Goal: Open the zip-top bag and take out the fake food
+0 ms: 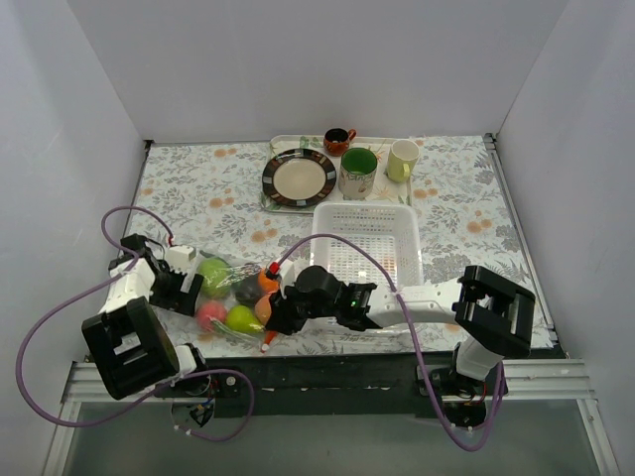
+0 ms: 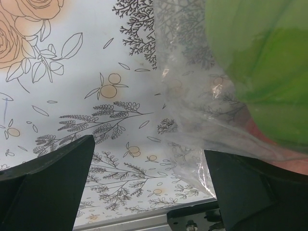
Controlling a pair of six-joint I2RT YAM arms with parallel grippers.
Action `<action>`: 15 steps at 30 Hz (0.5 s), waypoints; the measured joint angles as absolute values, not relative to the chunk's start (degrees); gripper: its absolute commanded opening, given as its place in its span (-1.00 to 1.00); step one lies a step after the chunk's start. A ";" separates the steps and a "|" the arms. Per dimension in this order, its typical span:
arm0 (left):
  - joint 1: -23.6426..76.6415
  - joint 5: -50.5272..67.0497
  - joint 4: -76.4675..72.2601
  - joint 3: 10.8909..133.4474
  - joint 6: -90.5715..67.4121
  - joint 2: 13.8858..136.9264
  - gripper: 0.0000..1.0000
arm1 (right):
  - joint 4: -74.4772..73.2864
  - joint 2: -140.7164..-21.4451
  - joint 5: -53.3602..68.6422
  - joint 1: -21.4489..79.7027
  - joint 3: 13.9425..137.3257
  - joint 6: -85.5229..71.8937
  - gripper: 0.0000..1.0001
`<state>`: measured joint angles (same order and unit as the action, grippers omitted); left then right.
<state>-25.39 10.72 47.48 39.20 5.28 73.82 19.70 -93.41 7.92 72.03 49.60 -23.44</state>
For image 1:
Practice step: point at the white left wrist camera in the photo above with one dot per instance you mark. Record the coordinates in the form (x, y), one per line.
(180, 258)

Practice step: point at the pale yellow mug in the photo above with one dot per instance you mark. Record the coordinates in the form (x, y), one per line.
(403, 156)

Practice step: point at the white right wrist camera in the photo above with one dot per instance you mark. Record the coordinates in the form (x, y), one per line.
(283, 270)

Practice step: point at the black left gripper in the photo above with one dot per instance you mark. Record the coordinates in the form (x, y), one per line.
(186, 291)

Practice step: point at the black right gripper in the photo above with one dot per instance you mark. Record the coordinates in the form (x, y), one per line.
(280, 312)

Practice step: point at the white plastic basket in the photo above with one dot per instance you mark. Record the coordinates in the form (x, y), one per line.
(365, 241)

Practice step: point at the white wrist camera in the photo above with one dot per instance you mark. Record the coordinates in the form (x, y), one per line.
(283, 270)
(180, 258)

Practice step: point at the green fake pear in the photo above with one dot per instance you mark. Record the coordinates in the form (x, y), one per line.
(241, 318)

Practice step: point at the floral serving tray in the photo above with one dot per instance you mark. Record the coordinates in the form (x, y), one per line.
(384, 189)

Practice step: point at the small brown cup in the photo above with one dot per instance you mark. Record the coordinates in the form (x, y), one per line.
(336, 141)

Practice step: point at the floral mug green inside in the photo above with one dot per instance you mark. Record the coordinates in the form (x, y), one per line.
(357, 173)

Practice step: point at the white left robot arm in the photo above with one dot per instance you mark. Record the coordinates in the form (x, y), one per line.
(129, 346)

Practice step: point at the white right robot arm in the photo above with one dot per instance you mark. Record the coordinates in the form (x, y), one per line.
(496, 313)

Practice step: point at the dark purple fake fruit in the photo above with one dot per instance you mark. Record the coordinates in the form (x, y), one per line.
(248, 291)

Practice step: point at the clear zip top bag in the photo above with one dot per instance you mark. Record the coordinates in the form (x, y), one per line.
(238, 270)

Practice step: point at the aluminium frame rail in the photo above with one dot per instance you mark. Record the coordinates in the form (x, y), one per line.
(527, 380)

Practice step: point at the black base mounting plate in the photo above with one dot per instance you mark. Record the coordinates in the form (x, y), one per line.
(321, 385)

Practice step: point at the dark rimmed beige plate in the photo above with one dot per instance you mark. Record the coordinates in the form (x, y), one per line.
(298, 178)

